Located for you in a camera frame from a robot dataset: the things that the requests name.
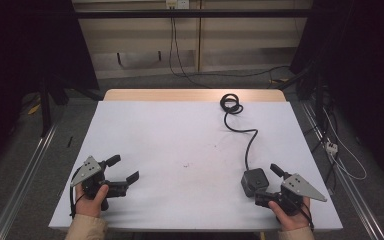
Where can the small black stick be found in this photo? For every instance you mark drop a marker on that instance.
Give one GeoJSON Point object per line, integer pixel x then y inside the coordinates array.
{"type": "Point", "coordinates": [69, 141]}

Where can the black horizontal bar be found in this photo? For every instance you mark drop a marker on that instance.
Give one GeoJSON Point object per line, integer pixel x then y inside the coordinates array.
{"type": "Point", "coordinates": [193, 13]}

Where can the white wall socket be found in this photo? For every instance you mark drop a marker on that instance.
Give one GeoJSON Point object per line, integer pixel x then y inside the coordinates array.
{"type": "Point", "coordinates": [177, 3]}

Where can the aluminium floor rail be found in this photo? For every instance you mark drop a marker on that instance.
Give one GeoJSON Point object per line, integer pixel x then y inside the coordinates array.
{"type": "Point", "coordinates": [350, 186]}
{"type": "Point", "coordinates": [23, 186]}

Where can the black power adapter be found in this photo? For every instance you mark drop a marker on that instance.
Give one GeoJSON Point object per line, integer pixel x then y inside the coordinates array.
{"type": "Point", "coordinates": [254, 180]}

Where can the white power strip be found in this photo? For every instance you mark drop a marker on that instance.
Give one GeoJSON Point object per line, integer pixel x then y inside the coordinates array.
{"type": "Point", "coordinates": [331, 147]}

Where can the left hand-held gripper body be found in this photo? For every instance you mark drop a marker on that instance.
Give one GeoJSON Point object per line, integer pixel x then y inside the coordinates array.
{"type": "Point", "coordinates": [87, 170]}

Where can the person's right hand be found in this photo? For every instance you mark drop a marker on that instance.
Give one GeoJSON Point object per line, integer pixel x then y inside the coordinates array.
{"type": "Point", "coordinates": [290, 218]}

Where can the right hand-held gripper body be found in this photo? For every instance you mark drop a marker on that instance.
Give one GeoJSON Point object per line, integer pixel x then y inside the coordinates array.
{"type": "Point", "coordinates": [300, 187]}

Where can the white table mat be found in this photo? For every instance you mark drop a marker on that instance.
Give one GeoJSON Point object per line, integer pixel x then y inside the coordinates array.
{"type": "Point", "coordinates": [180, 140]}

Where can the person's left hand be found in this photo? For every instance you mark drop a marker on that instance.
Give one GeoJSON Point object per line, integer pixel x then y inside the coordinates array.
{"type": "Point", "coordinates": [91, 205]}

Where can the black curtain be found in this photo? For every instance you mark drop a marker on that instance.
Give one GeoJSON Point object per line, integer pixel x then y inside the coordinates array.
{"type": "Point", "coordinates": [363, 66]}
{"type": "Point", "coordinates": [20, 50]}

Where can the black metal stand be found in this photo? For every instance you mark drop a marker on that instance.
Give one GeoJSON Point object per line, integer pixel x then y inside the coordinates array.
{"type": "Point", "coordinates": [45, 106]}

